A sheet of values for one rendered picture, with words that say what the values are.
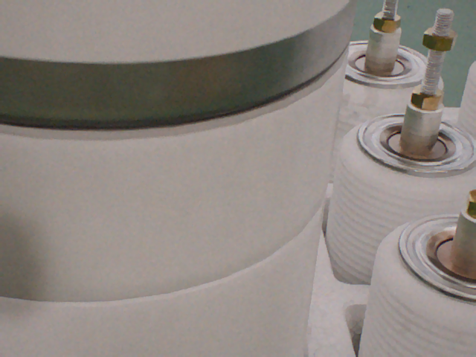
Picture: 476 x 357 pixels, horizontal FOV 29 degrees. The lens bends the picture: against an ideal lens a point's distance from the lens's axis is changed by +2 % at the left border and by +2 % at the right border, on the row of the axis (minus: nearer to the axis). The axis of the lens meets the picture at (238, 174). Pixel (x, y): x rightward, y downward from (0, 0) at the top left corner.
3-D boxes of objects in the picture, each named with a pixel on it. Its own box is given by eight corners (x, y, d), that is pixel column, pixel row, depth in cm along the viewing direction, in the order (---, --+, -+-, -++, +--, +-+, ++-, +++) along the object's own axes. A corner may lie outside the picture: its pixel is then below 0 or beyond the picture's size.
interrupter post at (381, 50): (391, 63, 70) (399, 21, 68) (398, 76, 68) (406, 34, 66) (359, 62, 70) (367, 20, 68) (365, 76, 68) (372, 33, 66)
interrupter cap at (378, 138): (457, 122, 62) (459, 112, 62) (494, 182, 56) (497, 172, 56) (345, 120, 61) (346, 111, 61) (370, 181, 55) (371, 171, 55)
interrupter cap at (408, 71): (418, 50, 72) (419, 42, 72) (441, 94, 66) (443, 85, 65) (321, 46, 72) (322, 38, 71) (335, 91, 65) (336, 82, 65)
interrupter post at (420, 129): (429, 140, 60) (439, 94, 58) (439, 159, 58) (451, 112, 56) (392, 140, 60) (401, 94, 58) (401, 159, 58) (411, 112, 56)
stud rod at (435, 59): (426, 122, 58) (451, 7, 54) (431, 130, 58) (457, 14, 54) (410, 122, 58) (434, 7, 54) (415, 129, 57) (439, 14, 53)
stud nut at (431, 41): (450, 39, 56) (453, 27, 55) (458, 51, 54) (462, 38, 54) (417, 39, 56) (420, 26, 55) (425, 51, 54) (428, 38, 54)
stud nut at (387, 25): (397, 23, 68) (399, 12, 67) (401, 32, 66) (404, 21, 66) (370, 22, 68) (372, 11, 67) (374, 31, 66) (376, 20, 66)
